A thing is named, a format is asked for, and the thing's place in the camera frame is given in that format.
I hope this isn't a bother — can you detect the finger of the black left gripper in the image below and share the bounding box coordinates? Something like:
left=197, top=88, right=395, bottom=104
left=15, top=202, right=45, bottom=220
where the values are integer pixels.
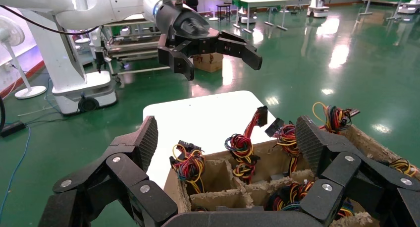
left=157, top=33, right=197, bottom=82
left=214, top=30, right=263, bottom=71

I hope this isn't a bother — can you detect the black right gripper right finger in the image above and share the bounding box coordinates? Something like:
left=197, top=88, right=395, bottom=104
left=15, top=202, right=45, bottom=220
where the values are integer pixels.
left=295, top=115, right=420, bottom=227

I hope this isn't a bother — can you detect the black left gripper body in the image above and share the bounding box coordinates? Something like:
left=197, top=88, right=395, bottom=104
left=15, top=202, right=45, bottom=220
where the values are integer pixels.
left=156, top=0, right=221, bottom=57

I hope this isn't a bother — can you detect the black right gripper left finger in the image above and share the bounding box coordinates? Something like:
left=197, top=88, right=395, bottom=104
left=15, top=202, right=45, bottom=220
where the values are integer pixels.
left=38, top=115, right=179, bottom=227

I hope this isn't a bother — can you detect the brown cardboard carton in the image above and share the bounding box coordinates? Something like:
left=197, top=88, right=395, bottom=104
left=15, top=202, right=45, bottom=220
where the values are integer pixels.
left=192, top=52, right=224, bottom=73

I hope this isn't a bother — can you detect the dark stool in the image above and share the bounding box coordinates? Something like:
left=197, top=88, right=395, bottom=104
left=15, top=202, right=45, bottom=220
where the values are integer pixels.
left=216, top=2, right=232, bottom=23

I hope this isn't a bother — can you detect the metal roller rack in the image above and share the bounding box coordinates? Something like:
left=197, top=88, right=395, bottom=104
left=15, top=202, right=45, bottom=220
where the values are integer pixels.
left=103, top=18, right=171, bottom=76

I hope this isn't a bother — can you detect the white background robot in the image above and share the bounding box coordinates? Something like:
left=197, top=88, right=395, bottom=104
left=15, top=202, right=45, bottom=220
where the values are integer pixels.
left=307, top=0, right=330, bottom=19

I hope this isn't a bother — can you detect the brown cardboard divider box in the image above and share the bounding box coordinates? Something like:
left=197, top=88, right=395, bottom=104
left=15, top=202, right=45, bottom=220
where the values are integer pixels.
left=163, top=123, right=420, bottom=227

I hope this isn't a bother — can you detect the white robot body base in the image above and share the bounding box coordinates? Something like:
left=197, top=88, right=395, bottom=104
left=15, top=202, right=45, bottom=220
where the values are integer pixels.
left=19, top=12, right=118, bottom=116

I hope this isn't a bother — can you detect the black power strip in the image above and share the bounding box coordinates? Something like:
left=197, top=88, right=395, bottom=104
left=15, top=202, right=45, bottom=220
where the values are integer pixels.
left=0, top=120, right=27, bottom=138

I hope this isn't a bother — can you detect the white standing fan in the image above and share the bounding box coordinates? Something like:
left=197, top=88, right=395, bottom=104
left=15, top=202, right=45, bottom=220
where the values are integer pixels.
left=0, top=15, right=47, bottom=100

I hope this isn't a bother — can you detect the wire bundle right edge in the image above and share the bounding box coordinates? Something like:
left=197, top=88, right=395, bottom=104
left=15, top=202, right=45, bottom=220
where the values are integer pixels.
left=389, top=158, right=420, bottom=179

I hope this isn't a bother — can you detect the wire bundle top right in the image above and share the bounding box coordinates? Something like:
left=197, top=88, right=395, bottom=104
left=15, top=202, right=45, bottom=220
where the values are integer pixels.
left=312, top=102, right=361, bottom=135

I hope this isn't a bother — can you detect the wire bundle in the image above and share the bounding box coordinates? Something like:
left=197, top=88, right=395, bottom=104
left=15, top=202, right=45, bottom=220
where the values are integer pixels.
left=312, top=102, right=361, bottom=135
left=264, top=117, right=302, bottom=175
left=266, top=180, right=315, bottom=212
left=224, top=106, right=269, bottom=185
left=169, top=140, right=207, bottom=194

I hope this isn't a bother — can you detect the wire bundle lower middle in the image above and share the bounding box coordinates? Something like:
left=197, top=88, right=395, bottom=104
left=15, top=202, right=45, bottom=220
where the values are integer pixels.
left=266, top=180, right=315, bottom=212

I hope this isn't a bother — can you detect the wire bundle centre right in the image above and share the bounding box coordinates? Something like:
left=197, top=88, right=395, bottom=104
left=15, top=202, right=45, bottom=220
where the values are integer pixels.
left=264, top=117, right=302, bottom=175

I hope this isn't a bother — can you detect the wire bundle far left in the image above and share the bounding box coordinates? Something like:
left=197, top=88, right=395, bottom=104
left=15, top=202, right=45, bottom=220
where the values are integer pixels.
left=169, top=140, right=207, bottom=194

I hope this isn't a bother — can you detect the blue floor cable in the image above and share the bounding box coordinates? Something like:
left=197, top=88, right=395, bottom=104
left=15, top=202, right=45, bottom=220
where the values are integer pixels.
left=0, top=125, right=33, bottom=216

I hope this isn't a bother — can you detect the black hanging cable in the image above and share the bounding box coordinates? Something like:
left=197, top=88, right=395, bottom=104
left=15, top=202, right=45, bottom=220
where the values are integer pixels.
left=0, top=4, right=101, bottom=36

